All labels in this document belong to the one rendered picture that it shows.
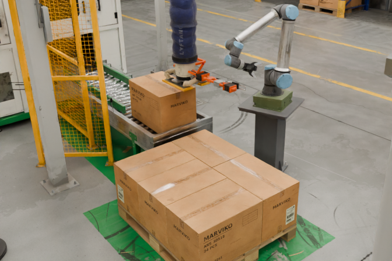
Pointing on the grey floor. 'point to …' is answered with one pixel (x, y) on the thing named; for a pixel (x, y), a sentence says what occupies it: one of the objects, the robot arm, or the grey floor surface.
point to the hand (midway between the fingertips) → (260, 71)
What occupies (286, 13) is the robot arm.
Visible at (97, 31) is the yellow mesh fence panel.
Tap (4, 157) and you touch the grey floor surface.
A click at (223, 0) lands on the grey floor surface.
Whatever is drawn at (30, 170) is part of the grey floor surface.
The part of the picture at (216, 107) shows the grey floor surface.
